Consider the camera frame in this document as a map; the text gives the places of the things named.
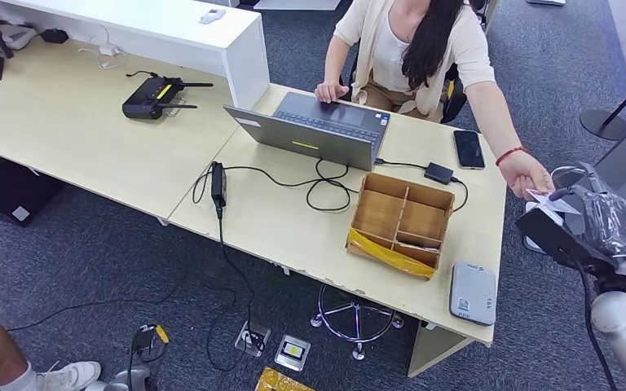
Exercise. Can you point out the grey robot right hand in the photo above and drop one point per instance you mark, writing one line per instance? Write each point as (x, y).
(615, 226)

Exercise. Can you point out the person's right hand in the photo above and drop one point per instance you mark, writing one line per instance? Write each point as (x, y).
(332, 92)

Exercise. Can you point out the person's left hand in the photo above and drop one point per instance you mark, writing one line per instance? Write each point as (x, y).
(526, 175)

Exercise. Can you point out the white ID card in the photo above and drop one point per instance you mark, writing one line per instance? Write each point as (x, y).
(553, 204)

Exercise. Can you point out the wooden divided box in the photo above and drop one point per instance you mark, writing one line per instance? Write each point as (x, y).
(378, 213)

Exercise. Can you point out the person's left forearm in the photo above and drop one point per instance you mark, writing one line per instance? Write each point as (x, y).
(491, 119)

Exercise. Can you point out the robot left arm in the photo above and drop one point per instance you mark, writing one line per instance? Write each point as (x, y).
(129, 382)

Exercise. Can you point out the person's right forearm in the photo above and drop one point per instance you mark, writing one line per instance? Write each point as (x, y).
(333, 67)

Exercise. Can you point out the grey card reader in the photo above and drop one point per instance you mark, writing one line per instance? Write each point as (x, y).
(472, 291)

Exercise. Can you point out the pale key card stack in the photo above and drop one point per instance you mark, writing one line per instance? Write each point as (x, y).
(418, 247)

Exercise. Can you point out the chrome stool base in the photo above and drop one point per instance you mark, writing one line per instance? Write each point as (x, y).
(556, 168)
(357, 353)

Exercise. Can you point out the grey laptop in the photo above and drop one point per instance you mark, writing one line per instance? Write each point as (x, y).
(313, 143)

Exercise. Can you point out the black smartphone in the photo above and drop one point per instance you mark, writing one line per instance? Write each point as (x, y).
(468, 149)

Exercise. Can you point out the black USB hub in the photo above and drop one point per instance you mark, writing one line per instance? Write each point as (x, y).
(438, 174)

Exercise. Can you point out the white furniture panel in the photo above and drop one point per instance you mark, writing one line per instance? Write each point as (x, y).
(297, 4)

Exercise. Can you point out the black office chair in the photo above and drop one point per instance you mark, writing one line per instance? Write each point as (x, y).
(453, 105)

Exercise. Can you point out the small white remote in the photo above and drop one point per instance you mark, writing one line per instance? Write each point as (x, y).
(212, 16)

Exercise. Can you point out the black power brick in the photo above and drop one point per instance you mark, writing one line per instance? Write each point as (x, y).
(218, 189)

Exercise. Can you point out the white reception counter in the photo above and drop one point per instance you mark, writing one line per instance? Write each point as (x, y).
(183, 38)

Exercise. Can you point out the white floor plate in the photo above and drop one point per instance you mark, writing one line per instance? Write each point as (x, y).
(545, 2)

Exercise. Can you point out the wooden desk leg panel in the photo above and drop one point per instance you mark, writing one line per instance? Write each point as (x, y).
(432, 351)

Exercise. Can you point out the clear lid floor socket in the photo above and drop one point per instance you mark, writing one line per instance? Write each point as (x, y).
(248, 340)

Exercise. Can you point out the metal floor socket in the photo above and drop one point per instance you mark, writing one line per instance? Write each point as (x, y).
(292, 352)

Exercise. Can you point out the small black adapter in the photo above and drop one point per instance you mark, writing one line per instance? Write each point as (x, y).
(54, 36)

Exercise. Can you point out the yellow floor tape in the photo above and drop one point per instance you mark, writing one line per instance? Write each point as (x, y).
(280, 382)

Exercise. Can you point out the white plastic device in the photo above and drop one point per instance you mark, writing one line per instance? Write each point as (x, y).
(16, 36)

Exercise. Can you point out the black computer case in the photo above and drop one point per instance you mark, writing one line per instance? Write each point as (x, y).
(10, 194)

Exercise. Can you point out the white sneaker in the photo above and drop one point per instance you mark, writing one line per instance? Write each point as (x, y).
(72, 375)

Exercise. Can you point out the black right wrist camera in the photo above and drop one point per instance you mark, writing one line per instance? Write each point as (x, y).
(556, 237)

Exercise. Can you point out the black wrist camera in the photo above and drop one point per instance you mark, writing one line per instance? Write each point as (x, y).
(556, 237)
(143, 340)

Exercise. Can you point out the black stanchion post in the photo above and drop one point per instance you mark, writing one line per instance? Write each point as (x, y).
(599, 127)

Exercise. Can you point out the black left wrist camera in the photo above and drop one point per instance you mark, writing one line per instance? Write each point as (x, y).
(143, 340)

